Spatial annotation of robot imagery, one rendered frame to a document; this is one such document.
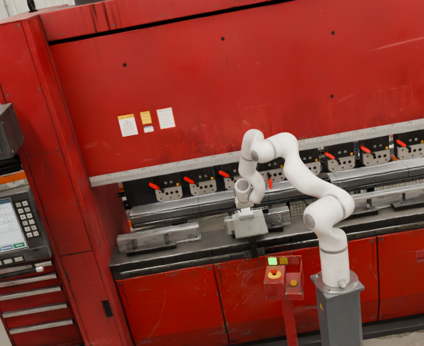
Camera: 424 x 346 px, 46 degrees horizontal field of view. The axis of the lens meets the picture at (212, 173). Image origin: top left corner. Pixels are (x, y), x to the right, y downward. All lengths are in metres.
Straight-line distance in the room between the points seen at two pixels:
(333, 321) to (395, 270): 0.98
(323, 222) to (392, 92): 1.07
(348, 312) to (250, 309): 0.98
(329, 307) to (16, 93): 1.76
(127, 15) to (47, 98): 0.57
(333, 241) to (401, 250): 1.09
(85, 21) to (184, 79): 0.57
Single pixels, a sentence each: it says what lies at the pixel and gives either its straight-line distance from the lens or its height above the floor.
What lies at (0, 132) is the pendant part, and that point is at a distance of 2.33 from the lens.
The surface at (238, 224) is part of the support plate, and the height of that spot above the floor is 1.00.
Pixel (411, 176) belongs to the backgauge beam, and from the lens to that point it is 3.43.
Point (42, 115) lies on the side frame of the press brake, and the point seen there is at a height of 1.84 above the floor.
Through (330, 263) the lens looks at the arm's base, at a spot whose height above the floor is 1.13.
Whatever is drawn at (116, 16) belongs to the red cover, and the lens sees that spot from 2.60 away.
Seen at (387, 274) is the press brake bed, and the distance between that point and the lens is 3.24.
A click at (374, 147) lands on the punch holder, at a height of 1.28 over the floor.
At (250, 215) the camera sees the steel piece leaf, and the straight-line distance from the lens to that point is 2.88.
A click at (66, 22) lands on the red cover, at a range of 2.65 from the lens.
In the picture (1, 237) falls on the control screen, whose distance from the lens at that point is 2.51.
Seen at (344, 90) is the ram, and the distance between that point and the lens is 2.78.
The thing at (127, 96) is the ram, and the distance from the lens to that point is 2.68.
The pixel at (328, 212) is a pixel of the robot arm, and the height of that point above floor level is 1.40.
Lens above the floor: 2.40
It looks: 23 degrees down
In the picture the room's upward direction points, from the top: 11 degrees counter-clockwise
